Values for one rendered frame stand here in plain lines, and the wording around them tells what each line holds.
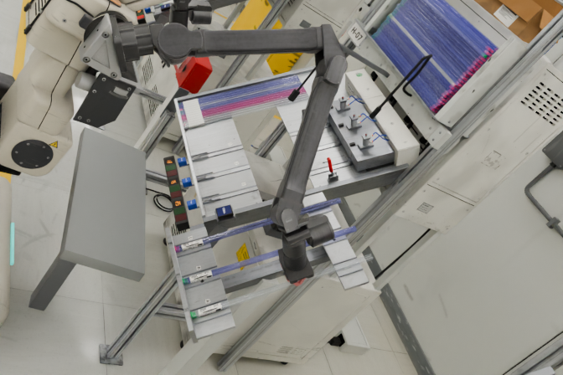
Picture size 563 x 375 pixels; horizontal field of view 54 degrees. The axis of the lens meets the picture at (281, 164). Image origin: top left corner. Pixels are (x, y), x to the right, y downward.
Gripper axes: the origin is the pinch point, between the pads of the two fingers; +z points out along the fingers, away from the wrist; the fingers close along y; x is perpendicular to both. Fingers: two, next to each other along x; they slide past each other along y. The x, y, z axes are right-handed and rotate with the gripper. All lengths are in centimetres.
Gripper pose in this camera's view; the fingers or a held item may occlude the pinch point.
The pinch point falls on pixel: (296, 280)
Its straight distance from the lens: 149.4
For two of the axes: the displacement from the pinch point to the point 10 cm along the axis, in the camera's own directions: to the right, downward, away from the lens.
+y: -3.2, -6.7, 6.7
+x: -9.4, 2.8, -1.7
